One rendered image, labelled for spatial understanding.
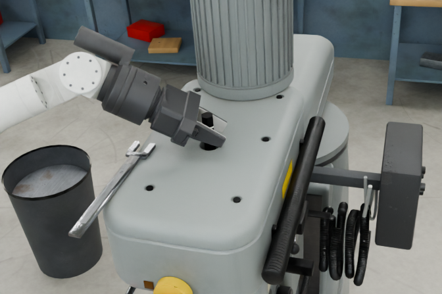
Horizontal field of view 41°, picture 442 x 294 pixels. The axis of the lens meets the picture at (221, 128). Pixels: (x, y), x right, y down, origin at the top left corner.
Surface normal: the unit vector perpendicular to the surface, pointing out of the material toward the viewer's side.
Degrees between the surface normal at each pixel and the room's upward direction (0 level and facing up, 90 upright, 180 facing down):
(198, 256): 90
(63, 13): 90
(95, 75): 65
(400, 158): 0
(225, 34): 90
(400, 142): 0
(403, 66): 0
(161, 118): 90
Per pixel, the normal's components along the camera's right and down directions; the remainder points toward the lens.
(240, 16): -0.04, 0.55
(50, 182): -0.07, -0.84
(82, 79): 0.17, 0.11
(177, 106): 0.44, -0.74
